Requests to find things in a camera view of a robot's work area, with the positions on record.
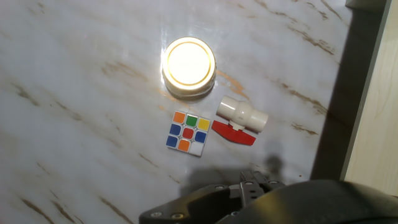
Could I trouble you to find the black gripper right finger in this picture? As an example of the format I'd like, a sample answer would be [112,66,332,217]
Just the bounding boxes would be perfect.
[238,170,285,207]

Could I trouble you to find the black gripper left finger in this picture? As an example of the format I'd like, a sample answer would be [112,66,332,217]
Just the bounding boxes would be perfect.
[139,183,243,224]

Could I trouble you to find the multicoloured Rubik's cube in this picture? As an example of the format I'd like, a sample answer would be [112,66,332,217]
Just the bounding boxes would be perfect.
[165,110,211,157]

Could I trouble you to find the marble patterned mat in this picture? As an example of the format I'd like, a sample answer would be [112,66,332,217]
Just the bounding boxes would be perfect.
[0,0,354,224]

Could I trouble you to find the cream wooden shelf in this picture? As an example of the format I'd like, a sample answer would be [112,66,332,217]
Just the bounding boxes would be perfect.
[310,0,398,197]

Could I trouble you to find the small red object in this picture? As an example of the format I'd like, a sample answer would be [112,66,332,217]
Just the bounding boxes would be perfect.
[211,119,257,147]

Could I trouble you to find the glass jar gold lid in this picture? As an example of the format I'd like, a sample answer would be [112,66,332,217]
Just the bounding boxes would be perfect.
[160,36,217,98]

